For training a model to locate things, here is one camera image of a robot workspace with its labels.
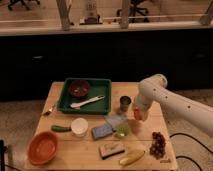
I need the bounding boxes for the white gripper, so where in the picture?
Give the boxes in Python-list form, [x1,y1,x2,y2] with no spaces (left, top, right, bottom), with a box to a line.
[133,100,151,121]

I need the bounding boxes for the red apple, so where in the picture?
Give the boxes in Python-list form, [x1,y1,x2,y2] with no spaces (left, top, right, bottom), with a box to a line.
[133,108,142,120]

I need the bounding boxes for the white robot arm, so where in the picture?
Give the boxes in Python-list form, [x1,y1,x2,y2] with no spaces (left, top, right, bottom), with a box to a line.
[133,74,213,137]

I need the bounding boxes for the green cup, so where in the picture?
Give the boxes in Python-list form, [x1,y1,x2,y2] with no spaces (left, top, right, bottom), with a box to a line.
[115,123,130,138]

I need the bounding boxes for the white paper cup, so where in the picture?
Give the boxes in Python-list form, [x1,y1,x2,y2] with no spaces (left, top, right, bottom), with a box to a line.
[71,118,88,137]

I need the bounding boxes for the light blue cloth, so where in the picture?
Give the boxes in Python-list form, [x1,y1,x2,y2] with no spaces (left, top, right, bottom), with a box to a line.
[105,115,127,129]

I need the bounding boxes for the green plastic tray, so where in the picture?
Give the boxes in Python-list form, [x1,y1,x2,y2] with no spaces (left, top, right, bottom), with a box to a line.
[57,78,111,115]

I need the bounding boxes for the purple grape bunch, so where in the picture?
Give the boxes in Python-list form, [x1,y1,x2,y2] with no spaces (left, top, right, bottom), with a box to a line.
[149,132,166,159]

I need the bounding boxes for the blue sponge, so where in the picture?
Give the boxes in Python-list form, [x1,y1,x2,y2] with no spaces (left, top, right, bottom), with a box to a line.
[91,124,113,140]

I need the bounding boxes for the brown wooden block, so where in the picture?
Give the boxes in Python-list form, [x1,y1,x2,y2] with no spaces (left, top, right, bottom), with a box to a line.
[99,142,125,159]

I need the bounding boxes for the dark red bowl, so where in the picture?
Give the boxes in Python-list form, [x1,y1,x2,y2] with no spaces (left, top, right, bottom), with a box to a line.
[68,80,90,98]

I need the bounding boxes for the white plastic spoon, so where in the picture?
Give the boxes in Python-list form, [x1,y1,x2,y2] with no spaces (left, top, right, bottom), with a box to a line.
[70,95,105,108]

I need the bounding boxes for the black office chair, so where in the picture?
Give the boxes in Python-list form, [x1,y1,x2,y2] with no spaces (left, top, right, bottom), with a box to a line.
[7,0,41,11]
[116,0,152,18]

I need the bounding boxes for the green cucumber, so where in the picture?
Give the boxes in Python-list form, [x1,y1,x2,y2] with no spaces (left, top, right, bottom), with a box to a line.
[51,125,71,132]

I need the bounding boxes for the orange bowl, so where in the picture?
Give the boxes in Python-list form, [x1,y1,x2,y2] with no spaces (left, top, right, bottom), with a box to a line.
[27,131,58,166]

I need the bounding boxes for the black office chair left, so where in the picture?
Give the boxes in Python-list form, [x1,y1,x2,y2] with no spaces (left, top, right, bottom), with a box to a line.
[7,0,41,11]

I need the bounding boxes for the black cable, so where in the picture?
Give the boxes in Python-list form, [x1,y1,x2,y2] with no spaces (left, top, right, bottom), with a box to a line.
[169,132,213,171]

